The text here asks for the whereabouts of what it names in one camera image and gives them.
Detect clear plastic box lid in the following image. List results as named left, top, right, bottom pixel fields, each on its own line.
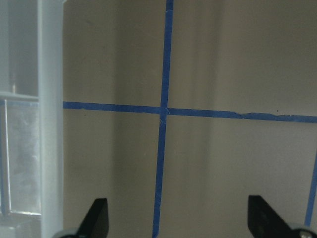
left=0, top=0, right=64, bottom=238

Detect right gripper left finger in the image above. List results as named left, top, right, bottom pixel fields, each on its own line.
left=54, top=198, right=109, bottom=238

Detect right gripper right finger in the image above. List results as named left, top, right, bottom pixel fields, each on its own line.
left=247, top=195, right=317, bottom=238

